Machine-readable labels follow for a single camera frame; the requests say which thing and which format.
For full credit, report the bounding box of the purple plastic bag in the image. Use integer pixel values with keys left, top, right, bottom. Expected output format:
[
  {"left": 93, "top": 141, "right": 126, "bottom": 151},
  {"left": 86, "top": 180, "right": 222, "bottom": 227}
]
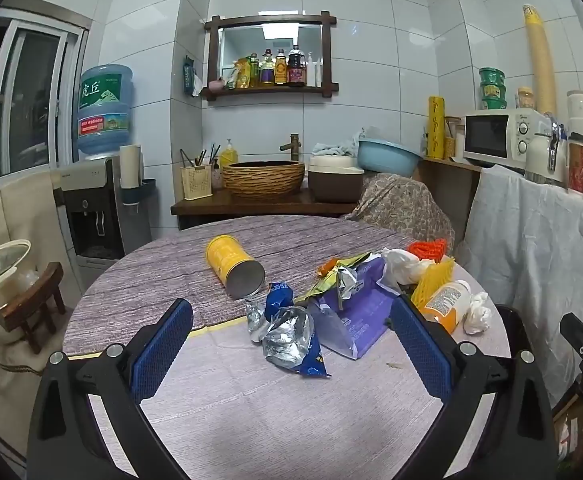
[{"left": 307, "top": 255, "right": 402, "bottom": 361}]

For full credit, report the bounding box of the water dispenser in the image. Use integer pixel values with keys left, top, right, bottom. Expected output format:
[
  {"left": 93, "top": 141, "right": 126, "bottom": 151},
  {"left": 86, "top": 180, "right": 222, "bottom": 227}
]
[{"left": 54, "top": 156, "right": 152, "bottom": 263}]

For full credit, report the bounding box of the orange foam net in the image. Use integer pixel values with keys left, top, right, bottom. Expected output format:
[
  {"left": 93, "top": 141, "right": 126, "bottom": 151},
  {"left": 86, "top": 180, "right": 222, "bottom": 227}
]
[{"left": 407, "top": 239, "right": 447, "bottom": 263}]

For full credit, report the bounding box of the glass jar with yellow contents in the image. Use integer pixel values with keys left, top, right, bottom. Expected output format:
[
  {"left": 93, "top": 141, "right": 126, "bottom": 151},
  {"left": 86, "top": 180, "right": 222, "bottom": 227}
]
[{"left": 444, "top": 116, "right": 465, "bottom": 159}]

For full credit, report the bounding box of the brown and cream rice cooker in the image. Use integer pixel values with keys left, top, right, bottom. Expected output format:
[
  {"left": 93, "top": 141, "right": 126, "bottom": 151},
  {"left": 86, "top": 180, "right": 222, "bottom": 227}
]
[{"left": 307, "top": 155, "right": 365, "bottom": 204}]

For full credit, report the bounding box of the dark wooden stool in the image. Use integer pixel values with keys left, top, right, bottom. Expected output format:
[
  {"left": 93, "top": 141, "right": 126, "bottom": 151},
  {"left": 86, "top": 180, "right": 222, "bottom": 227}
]
[{"left": 0, "top": 261, "right": 67, "bottom": 355}]

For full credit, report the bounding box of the bamboo style faucet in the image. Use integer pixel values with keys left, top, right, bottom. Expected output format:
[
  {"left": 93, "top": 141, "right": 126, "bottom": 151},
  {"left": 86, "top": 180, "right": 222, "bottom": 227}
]
[{"left": 278, "top": 133, "right": 302, "bottom": 163}]

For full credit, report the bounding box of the tall stack of yellow cups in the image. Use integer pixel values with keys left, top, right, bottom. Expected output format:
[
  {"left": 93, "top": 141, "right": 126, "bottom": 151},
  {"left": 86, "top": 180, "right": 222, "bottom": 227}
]
[{"left": 523, "top": 4, "right": 558, "bottom": 116}]

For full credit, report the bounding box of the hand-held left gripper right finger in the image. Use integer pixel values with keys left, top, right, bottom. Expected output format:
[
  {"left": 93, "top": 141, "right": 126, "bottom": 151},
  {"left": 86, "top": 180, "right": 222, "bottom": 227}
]
[{"left": 389, "top": 295, "right": 557, "bottom": 480}]

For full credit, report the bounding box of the white microwave oven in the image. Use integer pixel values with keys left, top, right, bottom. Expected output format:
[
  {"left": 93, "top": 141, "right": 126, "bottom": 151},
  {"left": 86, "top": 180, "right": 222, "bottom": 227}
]
[{"left": 462, "top": 108, "right": 552, "bottom": 171}]

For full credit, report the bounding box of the dark wooden counter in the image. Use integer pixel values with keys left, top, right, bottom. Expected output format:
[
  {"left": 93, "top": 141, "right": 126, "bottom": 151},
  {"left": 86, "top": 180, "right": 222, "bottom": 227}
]
[{"left": 171, "top": 187, "right": 367, "bottom": 231}]

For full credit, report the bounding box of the white plastic bag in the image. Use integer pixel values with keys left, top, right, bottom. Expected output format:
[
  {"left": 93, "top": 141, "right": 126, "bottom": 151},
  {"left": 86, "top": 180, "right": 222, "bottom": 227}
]
[{"left": 380, "top": 248, "right": 435, "bottom": 292}]

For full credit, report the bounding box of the dark plastic trash bin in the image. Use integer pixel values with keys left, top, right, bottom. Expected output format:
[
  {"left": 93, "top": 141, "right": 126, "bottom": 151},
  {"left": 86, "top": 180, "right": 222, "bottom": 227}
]
[{"left": 494, "top": 304, "right": 529, "bottom": 357}]

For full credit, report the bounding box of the red paper cup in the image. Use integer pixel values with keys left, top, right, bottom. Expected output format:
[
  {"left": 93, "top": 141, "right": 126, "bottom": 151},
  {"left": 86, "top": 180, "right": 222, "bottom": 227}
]
[{"left": 567, "top": 132, "right": 583, "bottom": 195}]

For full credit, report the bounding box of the bottle with purple label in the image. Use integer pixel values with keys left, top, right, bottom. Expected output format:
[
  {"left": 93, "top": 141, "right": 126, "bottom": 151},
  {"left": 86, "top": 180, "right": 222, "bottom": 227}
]
[{"left": 260, "top": 49, "right": 277, "bottom": 86}]

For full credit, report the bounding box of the paisley patterned cloth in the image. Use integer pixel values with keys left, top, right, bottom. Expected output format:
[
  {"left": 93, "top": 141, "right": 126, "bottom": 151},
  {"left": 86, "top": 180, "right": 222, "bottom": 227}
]
[{"left": 344, "top": 173, "right": 456, "bottom": 256}]

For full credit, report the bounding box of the cream thermos jug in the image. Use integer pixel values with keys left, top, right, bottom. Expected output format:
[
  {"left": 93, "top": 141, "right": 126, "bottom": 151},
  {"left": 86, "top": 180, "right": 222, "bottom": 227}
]
[{"left": 525, "top": 115, "right": 569, "bottom": 188}]

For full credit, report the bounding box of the wooden framed mirror shelf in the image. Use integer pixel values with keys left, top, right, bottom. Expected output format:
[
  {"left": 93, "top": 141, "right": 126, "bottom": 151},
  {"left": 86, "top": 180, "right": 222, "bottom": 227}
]
[{"left": 204, "top": 10, "right": 339, "bottom": 102}]

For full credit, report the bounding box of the cream paper cup stack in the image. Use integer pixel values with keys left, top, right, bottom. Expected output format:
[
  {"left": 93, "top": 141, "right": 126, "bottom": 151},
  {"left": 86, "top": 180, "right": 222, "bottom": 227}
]
[{"left": 120, "top": 144, "right": 143, "bottom": 191}]

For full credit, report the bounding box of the sliding window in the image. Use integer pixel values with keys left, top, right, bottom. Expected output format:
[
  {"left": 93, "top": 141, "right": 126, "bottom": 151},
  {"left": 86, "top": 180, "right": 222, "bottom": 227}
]
[{"left": 0, "top": 7, "right": 92, "bottom": 181}]

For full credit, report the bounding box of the teal cup holder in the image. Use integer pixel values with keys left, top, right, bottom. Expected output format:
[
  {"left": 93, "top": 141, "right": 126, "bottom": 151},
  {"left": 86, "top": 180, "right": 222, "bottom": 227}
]
[{"left": 118, "top": 178, "right": 157, "bottom": 207}]

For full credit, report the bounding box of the wooden cabinet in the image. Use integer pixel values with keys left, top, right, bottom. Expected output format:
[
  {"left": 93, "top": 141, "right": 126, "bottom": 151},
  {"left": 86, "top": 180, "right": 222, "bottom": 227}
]
[{"left": 419, "top": 156, "right": 482, "bottom": 241}]

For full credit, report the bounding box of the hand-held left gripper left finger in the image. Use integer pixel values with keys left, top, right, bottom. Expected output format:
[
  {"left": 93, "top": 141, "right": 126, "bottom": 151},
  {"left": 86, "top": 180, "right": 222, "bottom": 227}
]
[{"left": 27, "top": 299, "right": 194, "bottom": 480}]

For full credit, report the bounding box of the green and gold foil wrapper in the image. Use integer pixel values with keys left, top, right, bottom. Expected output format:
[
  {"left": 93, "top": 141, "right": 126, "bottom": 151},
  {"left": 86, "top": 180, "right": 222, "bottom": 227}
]
[{"left": 294, "top": 254, "right": 372, "bottom": 311}]

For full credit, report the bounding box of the white tissue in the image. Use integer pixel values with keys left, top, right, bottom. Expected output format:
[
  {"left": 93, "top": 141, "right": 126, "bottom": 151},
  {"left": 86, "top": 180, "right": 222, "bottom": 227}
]
[{"left": 464, "top": 291, "right": 493, "bottom": 335}]

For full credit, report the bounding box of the small blue foil bag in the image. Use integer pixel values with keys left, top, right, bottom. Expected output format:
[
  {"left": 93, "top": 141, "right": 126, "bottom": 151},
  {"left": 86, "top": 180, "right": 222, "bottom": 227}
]
[{"left": 245, "top": 282, "right": 295, "bottom": 343}]

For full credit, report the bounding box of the yellow cylindrical can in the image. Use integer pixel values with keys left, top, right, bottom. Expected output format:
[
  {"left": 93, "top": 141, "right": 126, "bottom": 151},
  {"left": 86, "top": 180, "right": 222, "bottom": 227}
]
[{"left": 206, "top": 234, "right": 266, "bottom": 301}]

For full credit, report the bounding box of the lilac woven tablecloth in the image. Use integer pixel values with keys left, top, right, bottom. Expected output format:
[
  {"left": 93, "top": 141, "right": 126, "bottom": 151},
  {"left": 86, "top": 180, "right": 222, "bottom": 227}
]
[{"left": 66, "top": 270, "right": 512, "bottom": 480}]

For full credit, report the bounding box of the grey wood-print tablecloth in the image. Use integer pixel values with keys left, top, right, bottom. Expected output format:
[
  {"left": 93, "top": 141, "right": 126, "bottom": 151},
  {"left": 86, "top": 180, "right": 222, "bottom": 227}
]
[{"left": 62, "top": 215, "right": 455, "bottom": 358}]

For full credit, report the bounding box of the bundle of dark chopsticks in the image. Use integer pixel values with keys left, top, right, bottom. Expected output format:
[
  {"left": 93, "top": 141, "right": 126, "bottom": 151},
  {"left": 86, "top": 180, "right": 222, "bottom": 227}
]
[{"left": 180, "top": 142, "right": 222, "bottom": 168}]

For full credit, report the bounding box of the tall yellow box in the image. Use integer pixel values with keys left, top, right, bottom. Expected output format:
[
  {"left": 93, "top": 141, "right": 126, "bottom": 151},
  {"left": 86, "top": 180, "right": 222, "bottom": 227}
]
[{"left": 427, "top": 96, "right": 445, "bottom": 159}]

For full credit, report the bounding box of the large blue foil bag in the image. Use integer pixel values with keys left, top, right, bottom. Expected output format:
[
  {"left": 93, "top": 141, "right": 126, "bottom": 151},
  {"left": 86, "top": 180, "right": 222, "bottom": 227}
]
[{"left": 262, "top": 306, "right": 332, "bottom": 379}]

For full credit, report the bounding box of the green tissue packet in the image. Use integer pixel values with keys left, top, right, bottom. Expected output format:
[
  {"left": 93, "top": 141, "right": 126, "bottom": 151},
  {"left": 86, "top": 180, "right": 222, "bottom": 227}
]
[{"left": 182, "top": 55, "right": 207, "bottom": 96}]

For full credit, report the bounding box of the wicker pattern sink basin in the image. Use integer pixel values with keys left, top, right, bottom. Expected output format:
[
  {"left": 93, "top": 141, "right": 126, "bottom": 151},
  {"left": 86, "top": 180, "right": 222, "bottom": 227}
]
[{"left": 221, "top": 160, "right": 305, "bottom": 198}]

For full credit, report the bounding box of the yellow pouch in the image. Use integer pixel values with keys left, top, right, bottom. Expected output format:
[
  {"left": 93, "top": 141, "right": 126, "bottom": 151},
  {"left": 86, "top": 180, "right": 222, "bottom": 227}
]
[{"left": 228, "top": 57, "right": 252, "bottom": 90}]

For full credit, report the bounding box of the light blue plastic basin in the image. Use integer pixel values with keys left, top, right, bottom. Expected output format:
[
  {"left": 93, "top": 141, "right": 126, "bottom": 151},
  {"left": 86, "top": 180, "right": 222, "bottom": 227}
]
[{"left": 357, "top": 139, "right": 422, "bottom": 178}]

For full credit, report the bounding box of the blue water jug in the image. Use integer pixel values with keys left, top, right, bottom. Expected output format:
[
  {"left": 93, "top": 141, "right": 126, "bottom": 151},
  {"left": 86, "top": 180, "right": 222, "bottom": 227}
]
[{"left": 76, "top": 64, "right": 134, "bottom": 157}]

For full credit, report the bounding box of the cream chopstick holder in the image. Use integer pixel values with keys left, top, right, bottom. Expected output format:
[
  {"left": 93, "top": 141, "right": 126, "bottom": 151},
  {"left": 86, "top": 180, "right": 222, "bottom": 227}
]
[{"left": 180, "top": 164, "right": 213, "bottom": 200}]

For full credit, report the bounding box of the dark sauce bottle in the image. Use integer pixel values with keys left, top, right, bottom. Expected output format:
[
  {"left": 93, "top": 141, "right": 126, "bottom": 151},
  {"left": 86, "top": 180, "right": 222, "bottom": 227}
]
[{"left": 287, "top": 45, "right": 306, "bottom": 87}]

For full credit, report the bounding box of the white non-woven cloth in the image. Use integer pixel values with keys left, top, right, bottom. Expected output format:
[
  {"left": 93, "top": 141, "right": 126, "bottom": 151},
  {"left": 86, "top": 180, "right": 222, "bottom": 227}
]
[{"left": 455, "top": 164, "right": 583, "bottom": 411}]

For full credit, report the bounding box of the grey-blue towel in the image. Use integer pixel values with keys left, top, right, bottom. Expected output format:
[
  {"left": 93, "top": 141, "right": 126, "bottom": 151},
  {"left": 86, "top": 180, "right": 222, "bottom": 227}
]
[{"left": 313, "top": 130, "right": 367, "bottom": 158}]

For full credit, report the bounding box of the yellow foam net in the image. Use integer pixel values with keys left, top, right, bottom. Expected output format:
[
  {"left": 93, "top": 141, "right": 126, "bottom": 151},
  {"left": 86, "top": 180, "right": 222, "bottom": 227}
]
[{"left": 411, "top": 257, "right": 456, "bottom": 311}]

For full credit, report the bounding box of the orange bottle with white label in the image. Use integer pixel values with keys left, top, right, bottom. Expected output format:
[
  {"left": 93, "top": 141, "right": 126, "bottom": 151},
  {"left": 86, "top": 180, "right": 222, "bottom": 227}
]
[{"left": 419, "top": 280, "right": 472, "bottom": 335}]

